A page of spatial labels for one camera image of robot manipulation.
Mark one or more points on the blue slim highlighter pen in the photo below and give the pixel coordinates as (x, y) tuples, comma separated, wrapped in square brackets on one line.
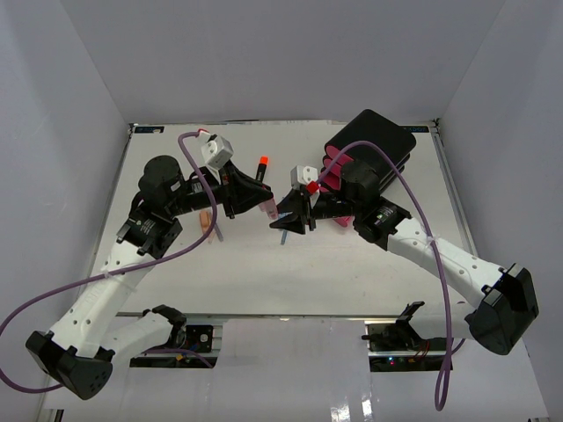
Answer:
[(284, 236)]

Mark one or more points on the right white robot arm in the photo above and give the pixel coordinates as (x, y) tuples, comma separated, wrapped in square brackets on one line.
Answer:
[(502, 301)]

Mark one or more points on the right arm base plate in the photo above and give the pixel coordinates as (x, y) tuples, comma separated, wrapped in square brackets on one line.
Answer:
[(400, 338)]

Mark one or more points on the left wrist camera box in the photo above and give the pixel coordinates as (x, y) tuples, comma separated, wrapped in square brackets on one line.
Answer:
[(215, 150)]

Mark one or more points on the purple slim highlighter pen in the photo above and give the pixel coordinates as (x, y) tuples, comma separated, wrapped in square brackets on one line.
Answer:
[(219, 234)]

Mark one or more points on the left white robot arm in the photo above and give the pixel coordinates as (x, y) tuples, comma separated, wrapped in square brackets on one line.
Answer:
[(79, 351)]

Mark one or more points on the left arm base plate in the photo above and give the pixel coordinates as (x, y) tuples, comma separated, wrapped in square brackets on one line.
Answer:
[(199, 339)]

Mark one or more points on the pink translucent correction pen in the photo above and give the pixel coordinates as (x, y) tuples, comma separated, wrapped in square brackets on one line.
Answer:
[(270, 209)]

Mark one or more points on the dark blue table label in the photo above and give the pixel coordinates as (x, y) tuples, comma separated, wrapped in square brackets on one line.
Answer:
[(149, 129)]

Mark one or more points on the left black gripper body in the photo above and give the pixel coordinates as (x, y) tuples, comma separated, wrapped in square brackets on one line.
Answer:
[(222, 190)]

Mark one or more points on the right dark table label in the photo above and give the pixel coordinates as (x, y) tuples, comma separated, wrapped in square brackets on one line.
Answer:
[(416, 129)]

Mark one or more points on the orange translucent correction pen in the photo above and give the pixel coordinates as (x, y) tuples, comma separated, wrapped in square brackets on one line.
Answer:
[(205, 220)]

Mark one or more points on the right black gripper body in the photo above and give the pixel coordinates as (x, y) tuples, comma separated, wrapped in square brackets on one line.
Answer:
[(331, 205)]

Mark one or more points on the orange cap black highlighter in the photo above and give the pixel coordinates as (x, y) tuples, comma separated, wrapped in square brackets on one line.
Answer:
[(261, 168)]

